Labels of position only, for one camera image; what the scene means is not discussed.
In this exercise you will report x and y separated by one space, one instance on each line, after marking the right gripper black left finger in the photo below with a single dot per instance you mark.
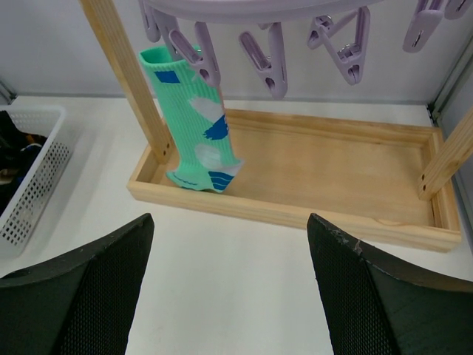
80 302

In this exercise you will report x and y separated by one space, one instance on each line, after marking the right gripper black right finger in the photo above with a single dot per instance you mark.
377 303

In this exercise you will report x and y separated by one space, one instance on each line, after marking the black blue sport sock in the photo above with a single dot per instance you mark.
18 152

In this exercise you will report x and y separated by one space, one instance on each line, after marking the mint green sock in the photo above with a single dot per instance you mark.
194 114

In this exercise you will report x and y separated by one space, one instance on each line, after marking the purple round clip hanger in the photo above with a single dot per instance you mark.
336 50

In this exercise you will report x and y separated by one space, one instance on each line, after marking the white plastic laundry basket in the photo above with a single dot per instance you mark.
22 213

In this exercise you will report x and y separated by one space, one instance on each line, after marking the wooden hanger rack frame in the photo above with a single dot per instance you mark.
384 182

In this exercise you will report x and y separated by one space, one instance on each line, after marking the aluminium frame post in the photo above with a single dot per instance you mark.
7 93

